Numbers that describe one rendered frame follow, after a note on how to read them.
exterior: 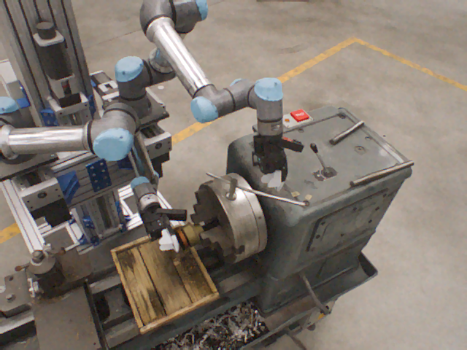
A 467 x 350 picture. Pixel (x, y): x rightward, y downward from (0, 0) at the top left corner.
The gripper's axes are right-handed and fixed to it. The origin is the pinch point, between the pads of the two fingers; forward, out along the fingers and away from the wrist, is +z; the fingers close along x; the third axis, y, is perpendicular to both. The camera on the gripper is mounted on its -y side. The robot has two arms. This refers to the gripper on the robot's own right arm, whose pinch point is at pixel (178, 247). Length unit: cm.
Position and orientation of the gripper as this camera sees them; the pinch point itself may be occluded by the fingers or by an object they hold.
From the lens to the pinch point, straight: 133.8
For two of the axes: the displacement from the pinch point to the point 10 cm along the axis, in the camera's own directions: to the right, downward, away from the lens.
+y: -8.8, 3.1, -3.7
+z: 4.8, 6.6, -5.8
